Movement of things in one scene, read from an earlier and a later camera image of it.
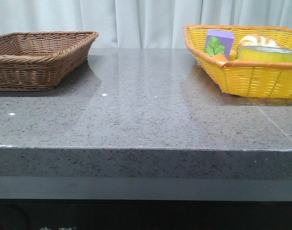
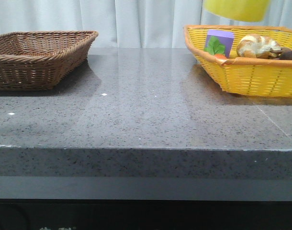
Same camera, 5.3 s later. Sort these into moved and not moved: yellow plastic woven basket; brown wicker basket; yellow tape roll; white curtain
Moved: yellow tape roll
Not moved: yellow plastic woven basket; white curtain; brown wicker basket
